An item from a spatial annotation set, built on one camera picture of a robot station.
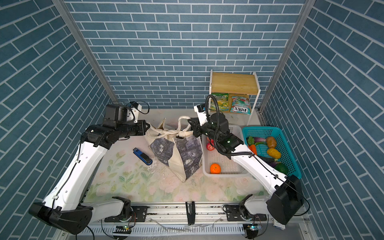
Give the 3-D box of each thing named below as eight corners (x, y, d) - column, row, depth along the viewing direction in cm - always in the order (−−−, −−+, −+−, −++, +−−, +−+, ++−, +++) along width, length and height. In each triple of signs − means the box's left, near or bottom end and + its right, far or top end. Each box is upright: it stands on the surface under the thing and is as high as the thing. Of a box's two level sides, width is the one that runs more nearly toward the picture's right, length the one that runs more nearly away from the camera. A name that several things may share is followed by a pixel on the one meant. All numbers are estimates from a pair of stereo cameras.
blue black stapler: (132, 154, 97) (130, 150, 94) (137, 150, 99) (134, 146, 96) (149, 166, 92) (147, 163, 88) (153, 162, 94) (151, 158, 90)
